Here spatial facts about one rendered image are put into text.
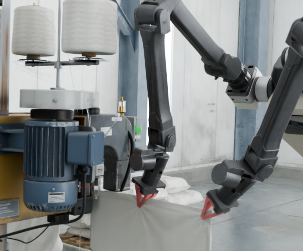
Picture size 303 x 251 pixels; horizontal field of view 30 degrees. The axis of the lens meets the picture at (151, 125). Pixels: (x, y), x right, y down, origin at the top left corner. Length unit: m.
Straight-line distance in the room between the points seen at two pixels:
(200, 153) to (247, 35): 2.45
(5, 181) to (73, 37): 0.46
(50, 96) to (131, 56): 6.40
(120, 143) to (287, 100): 0.76
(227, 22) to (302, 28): 8.88
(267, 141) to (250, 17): 9.16
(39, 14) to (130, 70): 6.08
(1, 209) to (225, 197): 0.64
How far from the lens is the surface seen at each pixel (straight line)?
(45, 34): 1.85
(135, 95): 7.80
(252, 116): 10.43
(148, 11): 1.60
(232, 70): 1.86
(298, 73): 1.38
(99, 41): 1.63
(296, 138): 1.96
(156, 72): 1.64
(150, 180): 1.76
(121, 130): 1.98
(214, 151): 9.97
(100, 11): 1.64
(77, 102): 1.54
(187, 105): 9.20
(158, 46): 1.63
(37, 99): 1.51
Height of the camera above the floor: 1.41
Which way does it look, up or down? 3 degrees down
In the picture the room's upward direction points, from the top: 2 degrees clockwise
